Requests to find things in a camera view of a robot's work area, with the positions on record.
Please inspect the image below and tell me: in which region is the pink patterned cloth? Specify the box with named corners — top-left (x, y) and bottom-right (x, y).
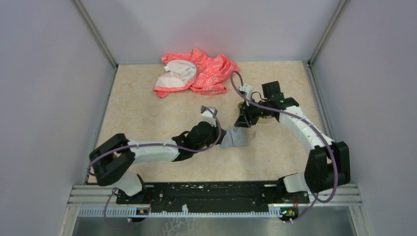
top-left (153, 48), bottom-right (240, 98)

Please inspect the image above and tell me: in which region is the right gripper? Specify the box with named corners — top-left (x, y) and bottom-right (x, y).
top-left (235, 97), bottom-right (270, 128)

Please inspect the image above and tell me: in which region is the cream oval card tray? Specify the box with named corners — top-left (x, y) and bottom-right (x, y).
top-left (238, 102), bottom-right (272, 123)

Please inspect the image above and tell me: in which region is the aluminium frame rail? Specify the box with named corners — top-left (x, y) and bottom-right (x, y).
top-left (68, 182), bottom-right (362, 218)

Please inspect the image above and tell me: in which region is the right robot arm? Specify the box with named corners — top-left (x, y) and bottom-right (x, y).
top-left (235, 81), bottom-right (351, 203)

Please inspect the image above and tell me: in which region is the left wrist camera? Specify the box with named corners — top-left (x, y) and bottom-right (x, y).
top-left (201, 106), bottom-right (217, 127)

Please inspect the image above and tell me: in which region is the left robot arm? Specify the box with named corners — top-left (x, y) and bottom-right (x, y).
top-left (87, 121), bottom-right (227, 204)

